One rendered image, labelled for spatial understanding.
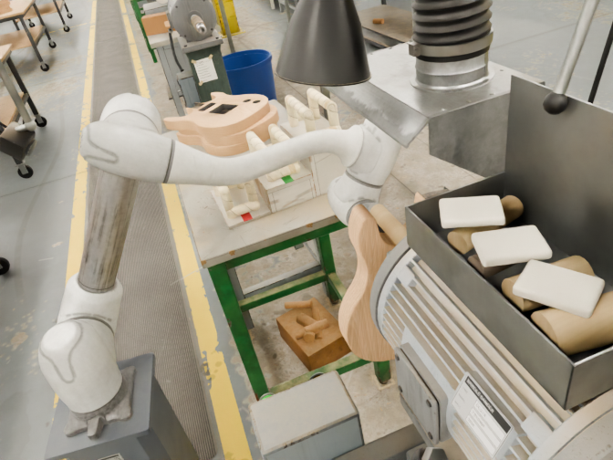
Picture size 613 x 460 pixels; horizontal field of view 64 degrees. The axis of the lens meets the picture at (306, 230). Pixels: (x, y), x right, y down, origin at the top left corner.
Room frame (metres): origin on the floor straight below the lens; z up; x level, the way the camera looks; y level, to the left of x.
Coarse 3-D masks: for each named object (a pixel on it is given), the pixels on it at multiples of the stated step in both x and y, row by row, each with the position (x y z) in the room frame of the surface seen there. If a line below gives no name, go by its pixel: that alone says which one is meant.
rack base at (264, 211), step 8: (232, 192) 1.54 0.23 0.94; (240, 192) 1.53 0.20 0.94; (256, 192) 1.50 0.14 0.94; (216, 200) 1.50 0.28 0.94; (240, 200) 1.47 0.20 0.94; (264, 208) 1.39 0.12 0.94; (224, 216) 1.39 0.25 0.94; (240, 216) 1.37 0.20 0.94; (256, 216) 1.35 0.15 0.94; (264, 216) 1.35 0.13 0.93; (232, 224) 1.33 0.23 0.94; (240, 224) 1.33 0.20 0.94
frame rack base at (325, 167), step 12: (324, 120) 1.61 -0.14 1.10; (288, 132) 1.58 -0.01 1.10; (300, 132) 1.55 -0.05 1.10; (312, 156) 1.41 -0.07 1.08; (324, 156) 1.42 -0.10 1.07; (336, 156) 1.43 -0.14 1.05; (312, 168) 1.41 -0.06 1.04; (324, 168) 1.42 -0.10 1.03; (336, 168) 1.43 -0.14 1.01; (324, 180) 1.41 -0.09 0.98; (324, 192) 1.41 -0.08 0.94
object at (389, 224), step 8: (376, 208) 0.78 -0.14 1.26; (384, 208) 0.77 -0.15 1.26; (376, 216) 0.76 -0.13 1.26; (384, 216) 0.74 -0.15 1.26; (392, 216) 0.74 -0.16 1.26; (384, 224) 0.73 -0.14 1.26; (392, 224) 0.72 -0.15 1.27; (400, 224) 0.72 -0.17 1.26; (392, 232) 0.70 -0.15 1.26; (400, 232) 0.69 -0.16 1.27; (392, 240) 0.70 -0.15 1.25; (400, 240) 0.67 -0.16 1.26
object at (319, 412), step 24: (312, 384) 0.52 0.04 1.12; (336, 384) 0.51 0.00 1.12; (264, 408) 0.50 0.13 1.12; (288, 408) 0.49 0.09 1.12; (312, 408) 0.48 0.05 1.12; (336, 408) 0.47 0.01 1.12; (264, 432) 0.46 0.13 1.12; (288, 432) 0.45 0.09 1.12; (312, 432) 0.44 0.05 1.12; (336, 432) 0.44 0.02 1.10; (360, 432) 0.45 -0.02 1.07; (264, 456) 0.42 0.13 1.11; (288, 456) 0.43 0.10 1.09; (312, 456) 0.43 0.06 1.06; (336, 456) 0.44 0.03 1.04
